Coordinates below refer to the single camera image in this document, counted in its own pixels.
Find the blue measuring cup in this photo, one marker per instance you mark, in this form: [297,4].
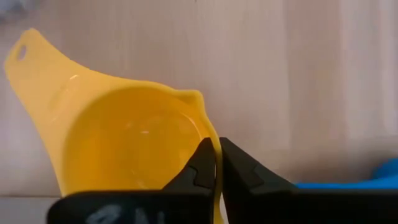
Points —
[388,174]

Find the yellow measuring cup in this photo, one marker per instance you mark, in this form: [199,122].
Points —
[109,130]

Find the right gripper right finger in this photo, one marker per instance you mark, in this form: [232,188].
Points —
[280,205]

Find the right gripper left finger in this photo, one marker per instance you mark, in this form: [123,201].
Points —
[186,199]

